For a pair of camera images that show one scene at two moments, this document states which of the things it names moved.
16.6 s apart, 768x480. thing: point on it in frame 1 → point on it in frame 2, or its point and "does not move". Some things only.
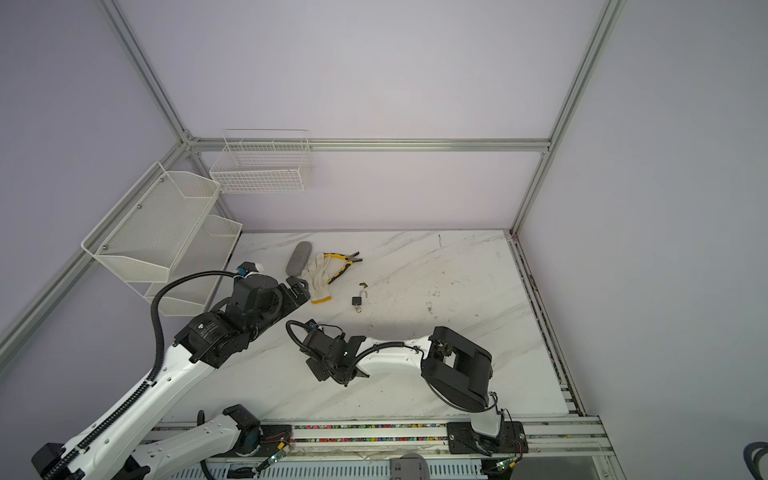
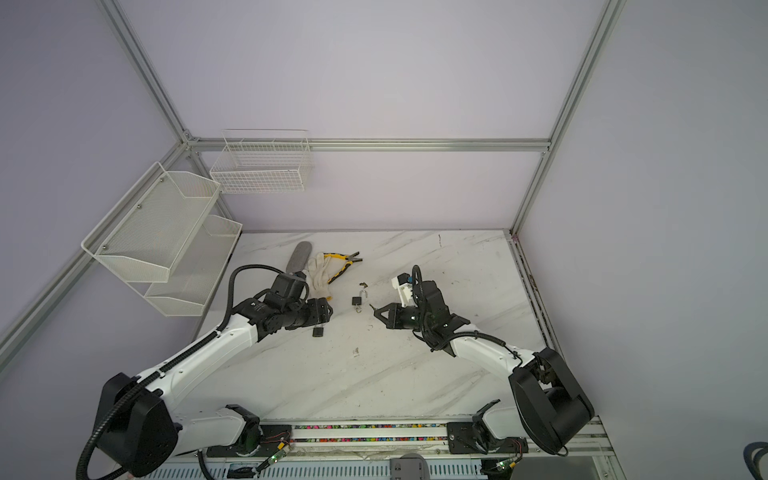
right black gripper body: x=321 y=370 → x=420 y=320
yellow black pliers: x=349 y=258 does not move
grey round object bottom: x=410 y=466 does not move
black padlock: x=357 y=300 does not move
